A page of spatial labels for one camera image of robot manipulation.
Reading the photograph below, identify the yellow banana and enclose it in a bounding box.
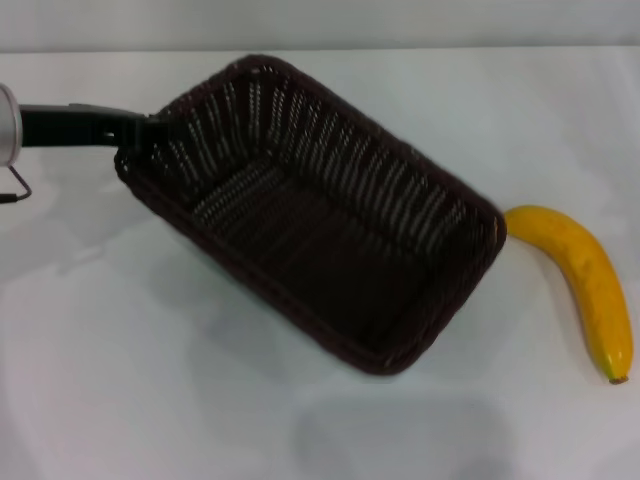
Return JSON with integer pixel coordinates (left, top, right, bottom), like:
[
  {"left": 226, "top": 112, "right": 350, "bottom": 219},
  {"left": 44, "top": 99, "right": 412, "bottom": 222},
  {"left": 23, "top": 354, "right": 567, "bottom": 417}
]
[{"left": 503, "top": 204, "right": 635, "bottom": 386}]

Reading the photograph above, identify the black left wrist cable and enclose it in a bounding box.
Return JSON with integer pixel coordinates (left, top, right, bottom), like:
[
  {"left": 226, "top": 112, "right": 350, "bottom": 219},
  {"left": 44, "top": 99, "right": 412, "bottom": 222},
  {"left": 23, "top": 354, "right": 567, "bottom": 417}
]
[{"left": 0, "top": 167, "right": 34, "bottom": 204}]

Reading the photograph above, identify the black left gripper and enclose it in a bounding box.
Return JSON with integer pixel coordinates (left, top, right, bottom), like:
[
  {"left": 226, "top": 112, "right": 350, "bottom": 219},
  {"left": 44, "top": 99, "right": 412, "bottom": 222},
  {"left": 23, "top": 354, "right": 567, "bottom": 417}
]
[{"left": 17, "top": 102, "right": 176, "bottom": 152}]

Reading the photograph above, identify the dark brown woven basket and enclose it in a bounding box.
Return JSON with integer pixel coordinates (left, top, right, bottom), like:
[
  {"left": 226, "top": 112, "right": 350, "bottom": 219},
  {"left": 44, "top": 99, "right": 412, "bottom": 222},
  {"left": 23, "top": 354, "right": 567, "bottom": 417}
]
[{"left": 113, "top": 54, "right": 509, "bottom": 384}]

